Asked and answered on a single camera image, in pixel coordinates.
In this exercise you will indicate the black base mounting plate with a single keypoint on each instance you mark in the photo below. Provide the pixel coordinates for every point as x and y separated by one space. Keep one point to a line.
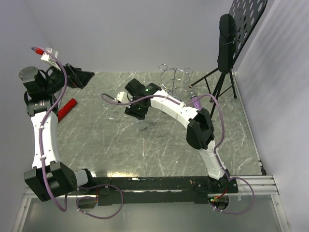
164 189

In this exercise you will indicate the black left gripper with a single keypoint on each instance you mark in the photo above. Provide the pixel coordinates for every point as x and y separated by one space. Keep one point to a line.
76 77

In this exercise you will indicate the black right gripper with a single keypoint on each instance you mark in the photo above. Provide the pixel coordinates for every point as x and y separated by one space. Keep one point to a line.
139 115

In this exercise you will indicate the red glitter microphone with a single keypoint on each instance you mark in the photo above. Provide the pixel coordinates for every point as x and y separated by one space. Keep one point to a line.
66 109

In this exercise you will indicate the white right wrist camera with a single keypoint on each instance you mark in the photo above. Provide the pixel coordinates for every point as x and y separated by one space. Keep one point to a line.
122 97

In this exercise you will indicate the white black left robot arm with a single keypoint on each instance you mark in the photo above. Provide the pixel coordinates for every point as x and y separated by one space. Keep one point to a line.
48 173

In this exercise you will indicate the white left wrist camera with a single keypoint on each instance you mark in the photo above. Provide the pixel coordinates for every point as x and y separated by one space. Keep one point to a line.
46 57

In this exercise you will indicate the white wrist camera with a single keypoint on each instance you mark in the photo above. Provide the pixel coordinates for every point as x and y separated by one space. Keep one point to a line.
122 97
46 57

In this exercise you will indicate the black music stand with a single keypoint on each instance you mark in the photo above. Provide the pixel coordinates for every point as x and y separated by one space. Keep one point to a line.
235 28

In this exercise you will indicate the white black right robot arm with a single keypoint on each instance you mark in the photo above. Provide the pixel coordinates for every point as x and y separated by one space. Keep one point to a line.
197 122

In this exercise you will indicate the aluminium rail frame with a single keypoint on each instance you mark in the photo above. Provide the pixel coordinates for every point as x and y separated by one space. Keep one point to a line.
244 204

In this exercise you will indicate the purple glitter microphone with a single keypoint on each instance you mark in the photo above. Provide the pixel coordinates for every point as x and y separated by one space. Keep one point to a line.
193 97

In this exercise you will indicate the chrome wine glass rack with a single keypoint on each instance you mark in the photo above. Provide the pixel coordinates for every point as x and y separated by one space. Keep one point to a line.
175 81

